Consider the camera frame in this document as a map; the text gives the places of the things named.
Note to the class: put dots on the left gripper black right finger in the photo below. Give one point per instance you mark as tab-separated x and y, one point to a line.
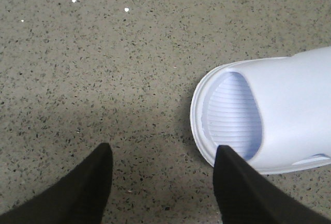
245	196

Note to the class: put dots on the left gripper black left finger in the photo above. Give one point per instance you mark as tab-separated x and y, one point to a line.
79	197

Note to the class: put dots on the light blue slipper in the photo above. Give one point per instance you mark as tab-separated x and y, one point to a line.
274	112

